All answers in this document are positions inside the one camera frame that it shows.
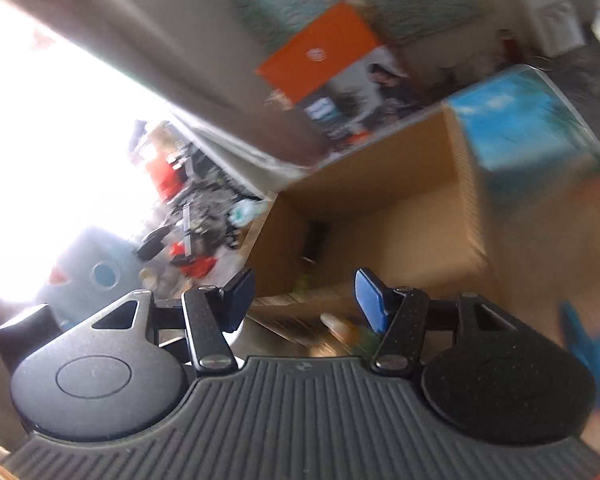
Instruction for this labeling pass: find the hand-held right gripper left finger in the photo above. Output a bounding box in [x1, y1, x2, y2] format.
[92, 267, 257, 379]

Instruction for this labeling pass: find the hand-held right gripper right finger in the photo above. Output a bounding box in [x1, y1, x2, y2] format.
[354, 267, 519, 376]

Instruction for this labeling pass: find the green bottle with gold cap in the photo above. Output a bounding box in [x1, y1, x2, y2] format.
[319, 310, 383, 357]

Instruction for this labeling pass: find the brown cardboard box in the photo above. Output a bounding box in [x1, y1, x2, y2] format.
[247, 105, 507, 357]

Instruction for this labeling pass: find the white plastic bag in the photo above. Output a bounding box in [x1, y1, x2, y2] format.
[227, 199, 268, 228]

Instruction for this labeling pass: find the black bottle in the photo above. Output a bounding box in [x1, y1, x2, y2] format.
[301, 220, 331, 267]

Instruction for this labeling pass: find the blue fabric stool with circles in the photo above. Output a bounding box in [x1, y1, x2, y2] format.
[35, 225, 148, 328]

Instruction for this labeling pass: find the black plastic item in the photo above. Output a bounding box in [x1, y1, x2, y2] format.
[137, 227, 173, 262]

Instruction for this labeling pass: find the red plastic container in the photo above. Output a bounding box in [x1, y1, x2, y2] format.
[146, 152, 193, 202]

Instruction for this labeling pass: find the beach printed mat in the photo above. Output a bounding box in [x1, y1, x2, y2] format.
[445, 64, 600, 413]

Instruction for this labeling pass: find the orange printed carton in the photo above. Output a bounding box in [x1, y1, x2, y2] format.
[255, 1, 423, 143]

